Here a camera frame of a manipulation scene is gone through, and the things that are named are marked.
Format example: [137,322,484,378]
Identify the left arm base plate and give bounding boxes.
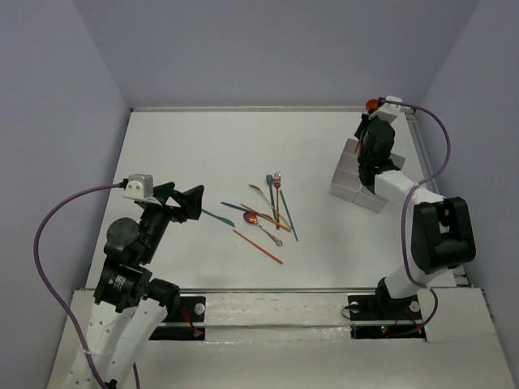
[149,294,206,341]

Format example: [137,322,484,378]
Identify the iridescent metal spoon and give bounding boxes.
[243,212,283,247]

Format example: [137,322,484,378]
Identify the aluminium table edge rail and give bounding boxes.
[129,105,418,114]

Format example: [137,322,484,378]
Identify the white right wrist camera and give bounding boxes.
[368,96,402,123]

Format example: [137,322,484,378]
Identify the dark blue plastic knife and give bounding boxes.
[221,202,253,212]

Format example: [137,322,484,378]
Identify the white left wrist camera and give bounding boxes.
[123,174,153,201]

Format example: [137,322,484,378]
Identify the yellow-orange chopstick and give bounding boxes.
[240,203,293,233]

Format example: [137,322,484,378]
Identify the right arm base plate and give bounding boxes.
[341,294,427,340]

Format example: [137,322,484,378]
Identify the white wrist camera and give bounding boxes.
[368,96,402,123]
[123,174,153,201]

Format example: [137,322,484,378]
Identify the teal plastic knife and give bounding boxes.
[202,208,235,229]

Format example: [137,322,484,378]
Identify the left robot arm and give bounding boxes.
[62,174,204,388]

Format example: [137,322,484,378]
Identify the white divided utensil container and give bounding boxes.
[328,138,388,213]

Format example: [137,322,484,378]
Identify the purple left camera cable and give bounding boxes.
[32,182,143,389]

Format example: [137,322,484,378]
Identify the orange plastic spoon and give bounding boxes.
[365,98,380,113]

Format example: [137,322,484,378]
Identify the red-orange chopstick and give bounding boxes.
[233,229,284,265]

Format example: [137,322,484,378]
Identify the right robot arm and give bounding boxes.
[354,113,476,318]

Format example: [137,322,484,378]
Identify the teal chopstick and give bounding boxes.
[280,190,299,242]

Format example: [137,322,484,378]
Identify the copper fork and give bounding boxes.
[273,171,281,223]

